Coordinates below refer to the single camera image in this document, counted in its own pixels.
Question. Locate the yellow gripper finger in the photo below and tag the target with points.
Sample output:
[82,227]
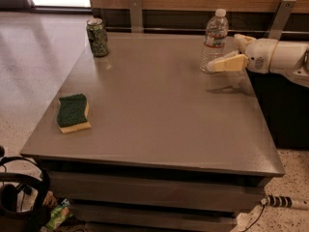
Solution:
[242,41]
[228,64]

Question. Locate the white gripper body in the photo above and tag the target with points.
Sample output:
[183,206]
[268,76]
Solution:
[259,55]

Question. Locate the clear plastic water bottle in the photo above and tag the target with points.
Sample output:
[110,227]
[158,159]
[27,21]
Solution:
[215,37]

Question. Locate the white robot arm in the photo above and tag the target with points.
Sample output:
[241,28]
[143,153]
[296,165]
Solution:
[288,59]

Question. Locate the green and yellow sponge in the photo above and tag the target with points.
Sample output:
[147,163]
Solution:
[73,114]

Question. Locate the grey drawer cabinet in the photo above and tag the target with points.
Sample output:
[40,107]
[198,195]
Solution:
[168,147]

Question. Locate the white power strip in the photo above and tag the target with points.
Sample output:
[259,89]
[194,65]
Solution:
[285,202]

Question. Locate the green soda can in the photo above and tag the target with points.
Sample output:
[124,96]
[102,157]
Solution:
[97,37]

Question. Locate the green snack packet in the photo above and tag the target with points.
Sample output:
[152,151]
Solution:
[58,216]

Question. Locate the right metal wall bracket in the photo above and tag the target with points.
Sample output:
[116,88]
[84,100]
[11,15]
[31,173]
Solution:
[280,19]

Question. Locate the metal wall bracket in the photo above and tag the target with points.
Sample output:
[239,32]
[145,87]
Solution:
[136,16]
[280,19]

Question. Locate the left metal wall bracket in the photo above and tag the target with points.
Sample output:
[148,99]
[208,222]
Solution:
[136,16]

